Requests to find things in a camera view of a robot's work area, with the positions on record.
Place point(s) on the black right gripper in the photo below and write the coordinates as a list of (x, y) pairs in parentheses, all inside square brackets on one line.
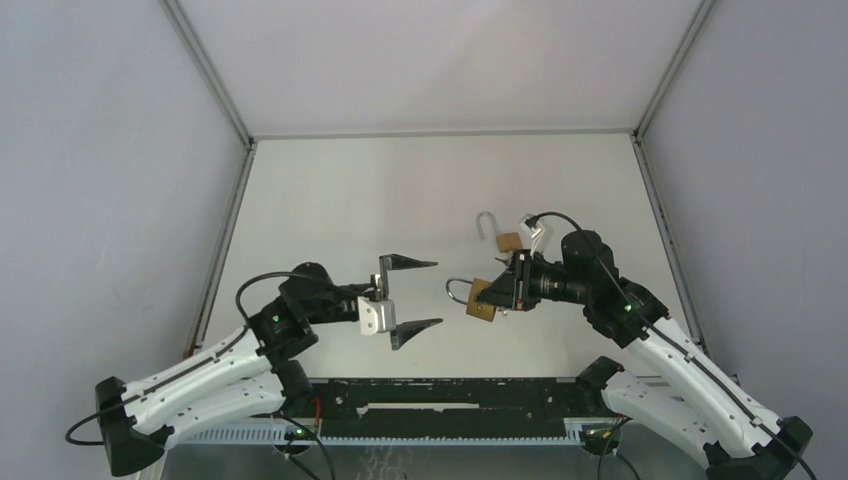
[(512, 286)]

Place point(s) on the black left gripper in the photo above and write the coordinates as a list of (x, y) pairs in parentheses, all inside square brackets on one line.
[(406, 330)]

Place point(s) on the short shackle brass padlock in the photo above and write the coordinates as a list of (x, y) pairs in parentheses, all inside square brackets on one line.
[(474, 307)]

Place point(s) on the long shackle brass padlock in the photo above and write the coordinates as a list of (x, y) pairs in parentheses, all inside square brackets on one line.
[(505, 241)]

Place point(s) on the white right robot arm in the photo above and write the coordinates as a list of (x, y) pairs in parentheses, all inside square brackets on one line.
[(711, 418)]

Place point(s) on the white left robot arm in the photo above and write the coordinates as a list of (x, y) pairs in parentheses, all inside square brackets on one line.
[(252, 371)]

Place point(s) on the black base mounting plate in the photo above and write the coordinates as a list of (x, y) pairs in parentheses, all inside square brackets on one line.
[(449, 409)]

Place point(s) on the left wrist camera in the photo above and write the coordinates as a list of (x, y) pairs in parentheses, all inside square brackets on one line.
[(376, 316)]

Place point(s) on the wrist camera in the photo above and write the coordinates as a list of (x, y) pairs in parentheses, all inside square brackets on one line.
[(537, 233), (376, 316)]

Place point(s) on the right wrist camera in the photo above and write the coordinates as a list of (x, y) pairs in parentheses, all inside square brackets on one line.
[(537, 233)]

